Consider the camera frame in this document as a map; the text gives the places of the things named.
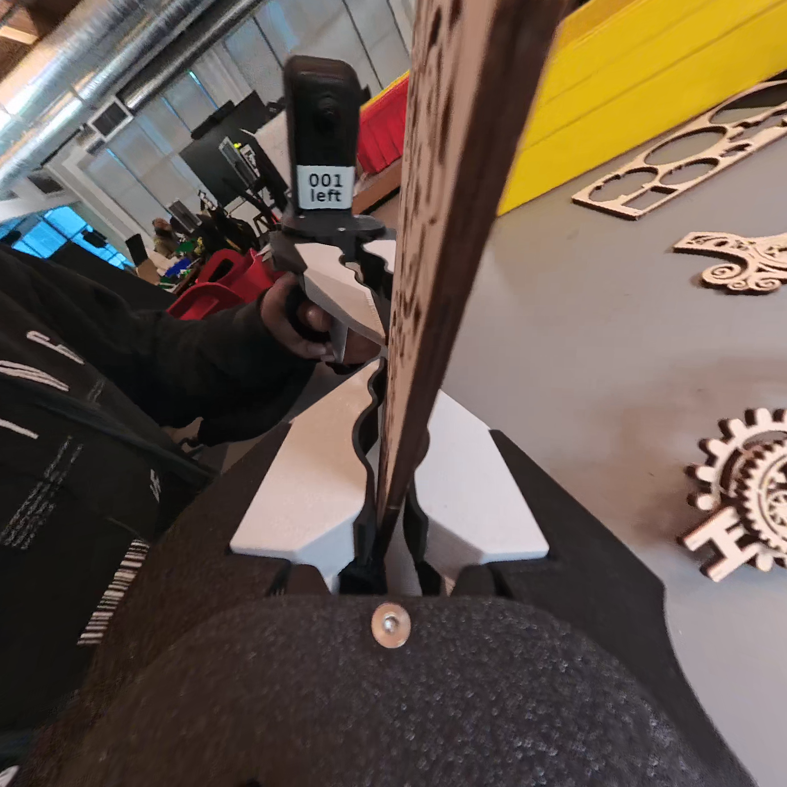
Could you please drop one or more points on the silver air duct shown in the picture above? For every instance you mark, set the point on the silver air duct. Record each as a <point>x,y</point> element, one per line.
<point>123,104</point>
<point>74,67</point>

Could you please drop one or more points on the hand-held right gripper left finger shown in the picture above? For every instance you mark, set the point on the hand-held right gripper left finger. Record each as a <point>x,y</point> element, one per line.
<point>301,492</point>

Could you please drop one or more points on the red plastic bin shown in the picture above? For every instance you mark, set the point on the red plastic bin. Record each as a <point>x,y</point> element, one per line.
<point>381,135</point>

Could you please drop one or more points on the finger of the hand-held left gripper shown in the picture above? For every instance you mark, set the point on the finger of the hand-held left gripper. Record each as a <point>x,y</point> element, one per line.
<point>384,249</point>
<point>332,276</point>

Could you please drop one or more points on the person's left hand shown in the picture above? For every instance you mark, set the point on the person's left hand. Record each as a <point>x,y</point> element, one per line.
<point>273,316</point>

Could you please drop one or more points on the wooden puzzle sheet with gears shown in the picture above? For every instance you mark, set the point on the wooden puzzle sheet with gears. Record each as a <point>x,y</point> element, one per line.
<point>455,184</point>

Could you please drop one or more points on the black screen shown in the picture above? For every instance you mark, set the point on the black screen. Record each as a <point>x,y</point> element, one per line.
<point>209,160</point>

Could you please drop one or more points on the grey desk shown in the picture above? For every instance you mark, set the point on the grey desk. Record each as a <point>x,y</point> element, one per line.
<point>584,369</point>

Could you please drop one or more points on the red plastic container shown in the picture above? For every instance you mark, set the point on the red plastic container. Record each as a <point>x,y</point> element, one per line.
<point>209,295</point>

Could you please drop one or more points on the person's black hoodie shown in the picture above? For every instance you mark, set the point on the person's black hoodie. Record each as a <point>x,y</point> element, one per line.
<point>61,461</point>

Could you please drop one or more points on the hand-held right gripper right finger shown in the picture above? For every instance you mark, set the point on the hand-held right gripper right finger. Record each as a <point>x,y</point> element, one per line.
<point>486,504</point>

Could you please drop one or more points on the ornate wooden leaf piece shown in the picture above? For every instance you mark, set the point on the ornate wooden leaf piece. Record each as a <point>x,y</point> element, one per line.
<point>695,246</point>

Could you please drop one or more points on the wooden puzzle frame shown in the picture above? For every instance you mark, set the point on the wooden puzzle frame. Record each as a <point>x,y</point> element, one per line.
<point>615,208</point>

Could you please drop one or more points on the wooden gear and dial assembly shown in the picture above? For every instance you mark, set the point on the wooden gear and dial assembly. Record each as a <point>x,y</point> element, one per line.
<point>713,544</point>

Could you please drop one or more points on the slotted yellow plastic bin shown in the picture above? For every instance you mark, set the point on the slotted yellow plastic bin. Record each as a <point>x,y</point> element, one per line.
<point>615,92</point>

